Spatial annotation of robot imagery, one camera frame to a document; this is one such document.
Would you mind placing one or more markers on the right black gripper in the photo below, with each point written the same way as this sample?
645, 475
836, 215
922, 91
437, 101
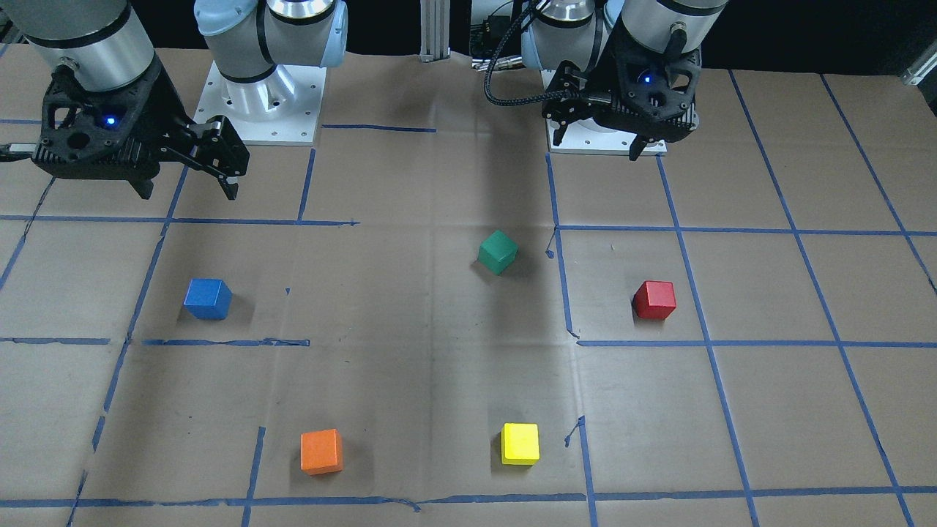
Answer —
155, 102

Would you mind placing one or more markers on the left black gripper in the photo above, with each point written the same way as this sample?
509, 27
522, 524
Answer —
617, 72

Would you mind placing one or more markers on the red wooden block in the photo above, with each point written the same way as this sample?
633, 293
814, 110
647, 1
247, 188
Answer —
655, 300

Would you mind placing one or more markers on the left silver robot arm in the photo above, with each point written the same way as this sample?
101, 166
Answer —
575, 31

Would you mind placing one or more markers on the blue wooden block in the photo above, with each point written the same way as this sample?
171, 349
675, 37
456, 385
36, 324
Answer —
208, 299

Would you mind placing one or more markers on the green wooden block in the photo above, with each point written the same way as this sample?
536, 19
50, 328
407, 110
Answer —
497, 252

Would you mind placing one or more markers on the orange wooden block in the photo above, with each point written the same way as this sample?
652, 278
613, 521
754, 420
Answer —
321, 452

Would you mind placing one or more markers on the yellow wooden block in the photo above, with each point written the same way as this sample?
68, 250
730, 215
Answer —
520, 444

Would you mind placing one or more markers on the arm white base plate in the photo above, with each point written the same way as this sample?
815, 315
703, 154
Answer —
281, 110
588, 137

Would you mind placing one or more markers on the aluminium frame post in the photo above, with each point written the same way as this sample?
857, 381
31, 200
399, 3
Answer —
434, 30

